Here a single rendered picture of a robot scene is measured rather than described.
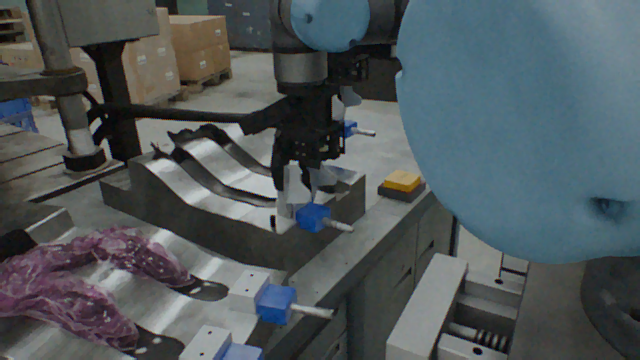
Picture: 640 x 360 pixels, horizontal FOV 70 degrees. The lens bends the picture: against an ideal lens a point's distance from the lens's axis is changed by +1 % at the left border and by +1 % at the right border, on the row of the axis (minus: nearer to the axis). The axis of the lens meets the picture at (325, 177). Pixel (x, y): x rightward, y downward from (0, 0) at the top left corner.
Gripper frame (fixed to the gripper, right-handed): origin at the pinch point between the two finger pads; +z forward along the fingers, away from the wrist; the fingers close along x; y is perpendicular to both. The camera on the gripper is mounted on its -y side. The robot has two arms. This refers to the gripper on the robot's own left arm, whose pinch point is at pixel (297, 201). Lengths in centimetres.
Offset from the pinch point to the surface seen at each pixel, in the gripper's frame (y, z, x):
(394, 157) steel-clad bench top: -6, 11, 49
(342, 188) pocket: 0.1, 3.3, 13.5
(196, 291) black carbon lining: -3.0, 5.9, -19.7
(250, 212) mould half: -6.8, 2.0, -4.1
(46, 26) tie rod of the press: -72, -24, 3
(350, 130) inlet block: -7.1, -2.5, 28.4
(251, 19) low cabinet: -488, 37, 513
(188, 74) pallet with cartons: -370, 68, 279
